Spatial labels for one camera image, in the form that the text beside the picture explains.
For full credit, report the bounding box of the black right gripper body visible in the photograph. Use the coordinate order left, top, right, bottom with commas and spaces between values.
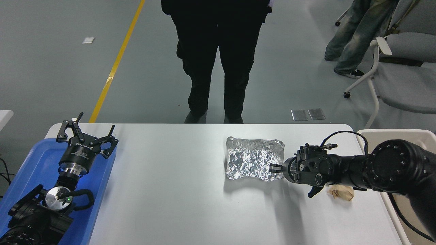
282, 156, 301, 184

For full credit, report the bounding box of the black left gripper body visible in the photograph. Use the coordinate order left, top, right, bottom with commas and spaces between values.
59, 134, 102, 170

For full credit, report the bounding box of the crinkled silver foil tray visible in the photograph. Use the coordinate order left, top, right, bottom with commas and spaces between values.
226, 136, 285, 182

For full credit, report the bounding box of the blue plastic tray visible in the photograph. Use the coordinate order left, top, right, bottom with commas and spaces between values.
0, 138, 118, 245

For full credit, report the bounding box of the crumpled tan paper ball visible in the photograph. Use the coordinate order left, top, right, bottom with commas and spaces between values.
327, 185, 355, 201

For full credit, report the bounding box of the white side table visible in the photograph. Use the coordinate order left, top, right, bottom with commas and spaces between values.
0, 110, 14, 132

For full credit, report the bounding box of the large pale plastic bin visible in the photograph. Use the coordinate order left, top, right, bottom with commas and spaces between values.
355, 129, 436, 245

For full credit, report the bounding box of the person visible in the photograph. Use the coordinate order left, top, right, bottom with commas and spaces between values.
324, 0, 400, 79
160, 0, 273, 124

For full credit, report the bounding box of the black floor cable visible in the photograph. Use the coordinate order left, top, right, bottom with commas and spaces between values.
0, 157, 16, 198

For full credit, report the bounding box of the grey chair with white frame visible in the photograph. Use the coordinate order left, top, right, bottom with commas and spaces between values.
343, 0, 436, 130

